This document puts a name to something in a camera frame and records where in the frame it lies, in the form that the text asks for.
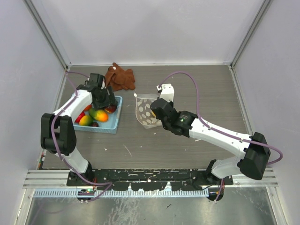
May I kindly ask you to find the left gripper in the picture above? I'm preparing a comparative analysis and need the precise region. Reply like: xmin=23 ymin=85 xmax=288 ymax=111
xmin=93 ymin=85 xmax=116 ymax=111

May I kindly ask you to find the orange tangerine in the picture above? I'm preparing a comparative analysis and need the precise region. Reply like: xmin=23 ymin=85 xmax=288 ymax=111
xmin=84 ymin=105 xmax=92 ymax=112

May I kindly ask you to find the clear zip top bag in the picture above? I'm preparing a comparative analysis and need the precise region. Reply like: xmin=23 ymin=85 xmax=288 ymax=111
xmin=134 ymin=93 xmax=162 ymax=129

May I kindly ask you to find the dark purple plum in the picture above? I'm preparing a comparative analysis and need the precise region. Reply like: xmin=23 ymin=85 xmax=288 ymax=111
xmin=91 ymin=122 xmax=99 ymax=127

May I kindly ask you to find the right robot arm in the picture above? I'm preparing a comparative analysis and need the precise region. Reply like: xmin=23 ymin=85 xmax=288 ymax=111
xmin=150 ymin=98 xmax=270 ymax=185

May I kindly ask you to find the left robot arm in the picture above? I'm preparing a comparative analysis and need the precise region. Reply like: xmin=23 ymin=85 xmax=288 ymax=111
xmin=40 ymin=73 xmax=117 ymax=186

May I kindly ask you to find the dark red apple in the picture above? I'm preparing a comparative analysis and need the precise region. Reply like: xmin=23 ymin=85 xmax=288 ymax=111
xmin=104 ymin=105 xmax=117 ymax=114

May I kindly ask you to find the green yellow mango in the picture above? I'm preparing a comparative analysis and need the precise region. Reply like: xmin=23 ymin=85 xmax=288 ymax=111
xmin=89 ymin=108 xmax=109 ymax=122

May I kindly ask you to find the brown cloth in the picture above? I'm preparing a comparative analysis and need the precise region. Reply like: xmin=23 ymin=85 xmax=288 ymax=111
xmin=105 ymin=62 xmax=135 ymax=91

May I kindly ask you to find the light blue plastic basket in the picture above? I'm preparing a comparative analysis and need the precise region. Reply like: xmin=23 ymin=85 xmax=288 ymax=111
xmin=74 ymin=96 xmax=123 ymax=134

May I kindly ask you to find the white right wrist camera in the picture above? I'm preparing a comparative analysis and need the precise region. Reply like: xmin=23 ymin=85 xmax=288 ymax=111
xmin=157 ymin=83 xmax=174 ymax=103

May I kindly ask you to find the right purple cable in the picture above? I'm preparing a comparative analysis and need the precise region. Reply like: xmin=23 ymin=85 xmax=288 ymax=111
xmin=158 ymin=71 xmax=284 ymax=202

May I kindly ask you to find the purple cable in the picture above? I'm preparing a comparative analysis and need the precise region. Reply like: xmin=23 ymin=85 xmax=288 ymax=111
xmin=158 ymin=71 xmax=284 ymax=202
xmin=50 ymin=71 xmax=113 ymax=202

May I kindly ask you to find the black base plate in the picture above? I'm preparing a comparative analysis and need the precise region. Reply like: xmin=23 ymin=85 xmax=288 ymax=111
xmin=67 ymin=167 xmax=234 ymax=192

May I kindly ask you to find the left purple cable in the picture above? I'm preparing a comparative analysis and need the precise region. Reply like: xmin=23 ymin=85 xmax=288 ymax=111
xmin=50 ymin=71 xmax=113 ymax=202

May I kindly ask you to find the aluminium frame post left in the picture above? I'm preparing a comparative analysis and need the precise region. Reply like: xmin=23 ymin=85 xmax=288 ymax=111
xmin=23 ymin=0 xmax=70 ymax=70

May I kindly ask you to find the aluminium frame post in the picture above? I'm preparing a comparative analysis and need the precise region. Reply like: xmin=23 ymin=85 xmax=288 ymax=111
xmin=23 ymin=0 xmax=70 ymax=70
xmin=230 ymin=0 xmax=273 ymax=69

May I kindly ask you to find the slotted cable duct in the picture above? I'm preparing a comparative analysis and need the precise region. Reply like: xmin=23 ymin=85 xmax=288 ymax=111
xmin=33 ymin=188 xmax=209 ymax=198

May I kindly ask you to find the aluminium frame post right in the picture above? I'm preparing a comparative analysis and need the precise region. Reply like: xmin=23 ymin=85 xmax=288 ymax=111
xmin=230 ymin=0 xmax=273 ymax=69

